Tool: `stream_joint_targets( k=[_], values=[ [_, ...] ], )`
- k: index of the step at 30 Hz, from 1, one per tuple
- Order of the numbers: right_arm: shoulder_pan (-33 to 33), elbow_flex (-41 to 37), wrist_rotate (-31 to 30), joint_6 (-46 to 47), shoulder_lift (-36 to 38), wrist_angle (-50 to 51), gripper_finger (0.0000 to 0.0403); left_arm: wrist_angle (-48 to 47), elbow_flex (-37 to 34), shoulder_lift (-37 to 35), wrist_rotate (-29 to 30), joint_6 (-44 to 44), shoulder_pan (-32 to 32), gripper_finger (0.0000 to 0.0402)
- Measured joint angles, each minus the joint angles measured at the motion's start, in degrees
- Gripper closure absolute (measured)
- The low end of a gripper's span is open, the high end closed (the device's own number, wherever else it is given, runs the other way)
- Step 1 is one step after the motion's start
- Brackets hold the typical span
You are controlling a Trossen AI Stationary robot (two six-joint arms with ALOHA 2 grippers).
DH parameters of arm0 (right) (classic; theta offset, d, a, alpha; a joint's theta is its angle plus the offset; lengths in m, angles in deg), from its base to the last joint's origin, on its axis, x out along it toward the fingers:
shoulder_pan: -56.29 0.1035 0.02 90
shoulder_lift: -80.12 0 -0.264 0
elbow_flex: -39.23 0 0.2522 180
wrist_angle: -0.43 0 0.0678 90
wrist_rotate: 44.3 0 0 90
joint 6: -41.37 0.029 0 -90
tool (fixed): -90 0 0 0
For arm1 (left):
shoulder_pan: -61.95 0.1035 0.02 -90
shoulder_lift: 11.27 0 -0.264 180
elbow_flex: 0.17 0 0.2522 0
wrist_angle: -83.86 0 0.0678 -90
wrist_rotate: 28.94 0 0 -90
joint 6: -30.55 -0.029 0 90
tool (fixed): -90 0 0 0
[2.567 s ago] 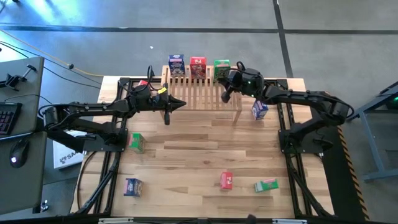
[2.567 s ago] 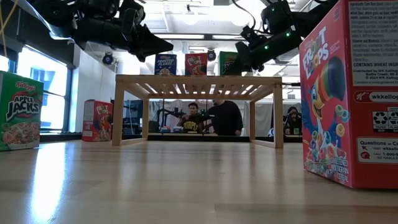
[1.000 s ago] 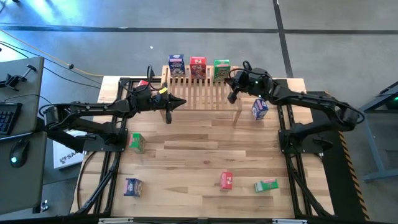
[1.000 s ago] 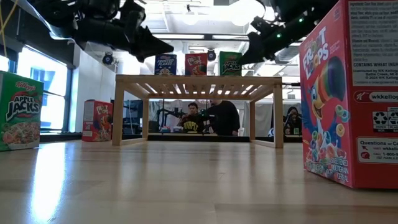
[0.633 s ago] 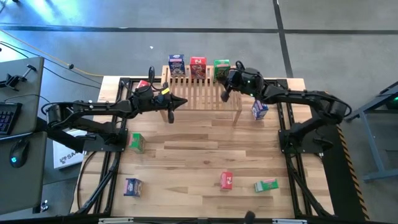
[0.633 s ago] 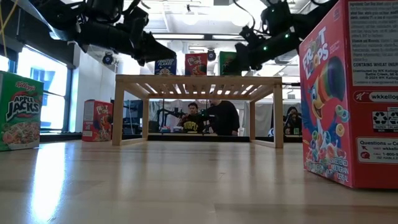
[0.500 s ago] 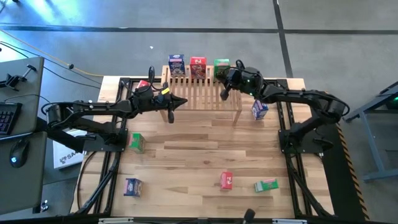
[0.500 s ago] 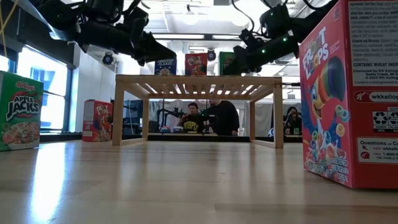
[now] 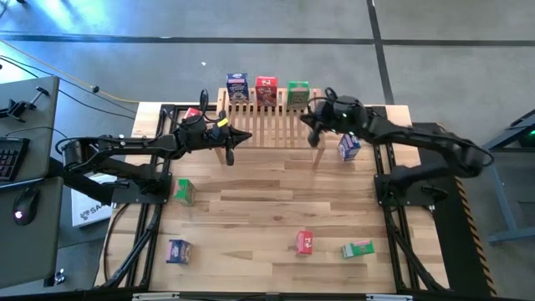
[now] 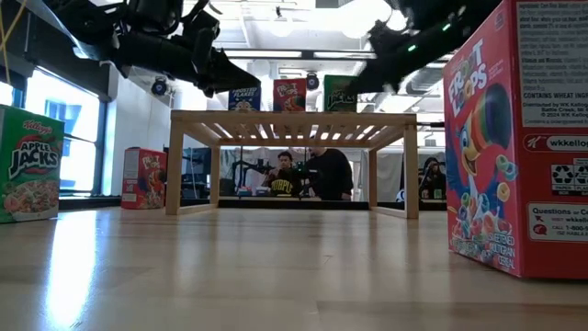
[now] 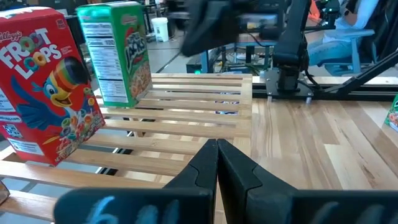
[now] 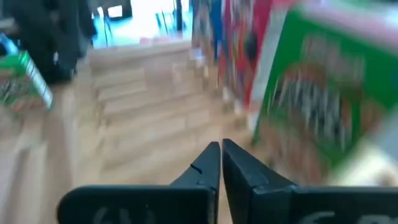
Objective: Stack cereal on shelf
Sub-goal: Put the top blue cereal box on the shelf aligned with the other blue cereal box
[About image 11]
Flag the wooden slatted shelf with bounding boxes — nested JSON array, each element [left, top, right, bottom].
[[0, 73, 253, 222]]

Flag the black office chair blue arms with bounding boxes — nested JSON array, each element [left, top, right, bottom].
[[317, 0, 398, 77]]

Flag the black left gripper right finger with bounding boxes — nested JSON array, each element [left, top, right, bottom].
[[216, 138, 398, 224]]

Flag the red Froot Loops cereal box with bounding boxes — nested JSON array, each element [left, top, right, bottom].
[[0, 6, 106, 167]]

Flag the blue steel frame workbench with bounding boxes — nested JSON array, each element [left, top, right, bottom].
[[186, 40, 274, 75]]

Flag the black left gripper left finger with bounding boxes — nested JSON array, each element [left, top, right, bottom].
[[53, 138, 219, 224]]

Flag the white bucket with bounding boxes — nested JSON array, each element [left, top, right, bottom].
[[150, 17, 170, 43]]

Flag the blue Frosted Flakes cereal box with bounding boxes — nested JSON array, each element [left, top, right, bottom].
[[214, 91, 241, 115]]

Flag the green Apple Jacks cereal box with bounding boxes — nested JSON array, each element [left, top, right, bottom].
[[75, 1, 154, 109], [384, 94, 398, 133]]

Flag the person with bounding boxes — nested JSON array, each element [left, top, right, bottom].
[[306, 0, 382, 68]]

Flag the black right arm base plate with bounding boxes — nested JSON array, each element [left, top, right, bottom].
[[264, 68, 315, 100]]

